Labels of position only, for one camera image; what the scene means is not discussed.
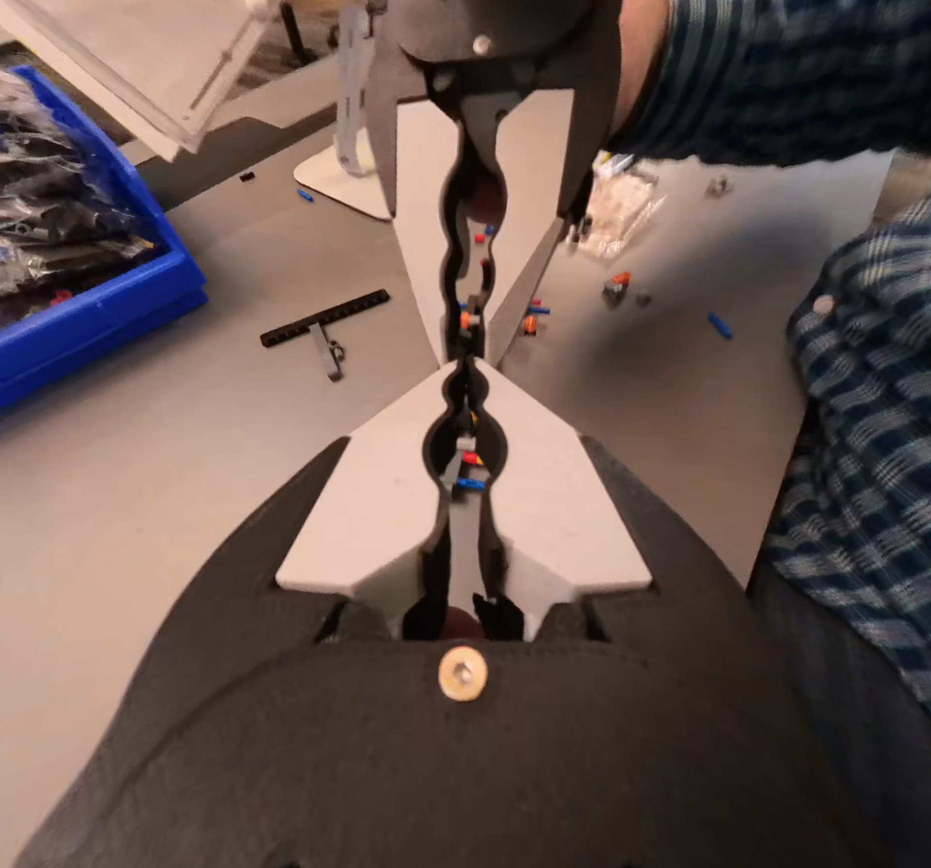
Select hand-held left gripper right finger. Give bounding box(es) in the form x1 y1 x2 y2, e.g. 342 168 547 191
467 358 655 640

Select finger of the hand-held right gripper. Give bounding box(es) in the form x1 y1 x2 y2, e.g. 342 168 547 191
476 87 580 369
395 99 470 366

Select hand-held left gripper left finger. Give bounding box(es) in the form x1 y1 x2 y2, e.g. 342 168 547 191
273 360 468 640

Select lego chassis assembly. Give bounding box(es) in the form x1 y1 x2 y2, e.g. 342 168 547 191
449 286 490 504

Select person's right forearm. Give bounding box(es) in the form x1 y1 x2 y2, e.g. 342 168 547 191
626 0 931 170

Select long black lego beam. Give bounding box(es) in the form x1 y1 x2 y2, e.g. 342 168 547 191
259 288 391 350

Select grey lego beam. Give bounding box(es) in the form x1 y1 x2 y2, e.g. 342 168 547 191
309 323 344 382

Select bags of lego parts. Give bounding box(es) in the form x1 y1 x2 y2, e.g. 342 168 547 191
0 68 172 327

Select person's right hand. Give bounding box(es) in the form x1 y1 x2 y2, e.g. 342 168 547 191
611 0 670 149

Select white book stand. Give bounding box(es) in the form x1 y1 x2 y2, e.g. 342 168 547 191
291 0 400 223

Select clear plastic bag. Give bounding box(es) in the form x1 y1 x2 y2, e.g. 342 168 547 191
571 150 668 260

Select person's plaid shirt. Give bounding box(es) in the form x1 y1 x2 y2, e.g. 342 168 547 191
756 195 931 712

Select blue storage bin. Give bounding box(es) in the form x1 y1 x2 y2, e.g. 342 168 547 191
0 64 209 411

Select instruction book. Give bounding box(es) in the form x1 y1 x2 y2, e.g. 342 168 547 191
0 0 397 164

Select person's dark pants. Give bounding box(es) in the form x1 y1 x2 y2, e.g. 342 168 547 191
745 555 931 868

